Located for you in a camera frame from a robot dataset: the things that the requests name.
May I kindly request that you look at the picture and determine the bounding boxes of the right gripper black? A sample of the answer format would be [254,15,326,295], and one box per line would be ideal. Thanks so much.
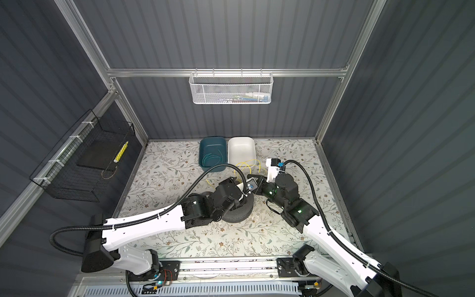
[248,172,286,211]

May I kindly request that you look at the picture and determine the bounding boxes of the grey foam spool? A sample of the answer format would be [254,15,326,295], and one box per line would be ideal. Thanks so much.
[222,183,254,223]

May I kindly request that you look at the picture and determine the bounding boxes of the white plastic tray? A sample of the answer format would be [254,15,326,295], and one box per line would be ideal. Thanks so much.
[228,137,257,167]

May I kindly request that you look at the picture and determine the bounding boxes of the teal plastic tray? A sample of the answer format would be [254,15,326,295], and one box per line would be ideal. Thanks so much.
[199,136,228,172]

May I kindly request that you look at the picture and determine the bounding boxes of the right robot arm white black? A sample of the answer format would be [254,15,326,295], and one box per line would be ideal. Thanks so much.
[244,158,432,297]

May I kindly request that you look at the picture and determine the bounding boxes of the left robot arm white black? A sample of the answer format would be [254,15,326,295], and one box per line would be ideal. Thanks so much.
[49,165,251,277]

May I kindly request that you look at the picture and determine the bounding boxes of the items in white basket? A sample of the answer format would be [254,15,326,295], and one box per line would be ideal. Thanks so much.
[218,92,272,103]

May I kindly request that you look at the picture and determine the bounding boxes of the white vented cover strip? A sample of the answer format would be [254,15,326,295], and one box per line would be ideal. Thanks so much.
[83,283,301,297]

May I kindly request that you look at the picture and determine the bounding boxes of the black flat pad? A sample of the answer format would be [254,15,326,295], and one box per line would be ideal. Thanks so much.
[77,141,121,172]

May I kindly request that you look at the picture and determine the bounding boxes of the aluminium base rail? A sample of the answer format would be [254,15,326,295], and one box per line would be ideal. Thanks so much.
[72,254,379,287]

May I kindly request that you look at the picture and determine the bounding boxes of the white wire wall basket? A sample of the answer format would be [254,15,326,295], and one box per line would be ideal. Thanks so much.
[189,74,274,105]

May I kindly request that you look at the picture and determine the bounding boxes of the black wire wall basket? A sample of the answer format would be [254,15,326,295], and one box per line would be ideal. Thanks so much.
[30,110,136,202]

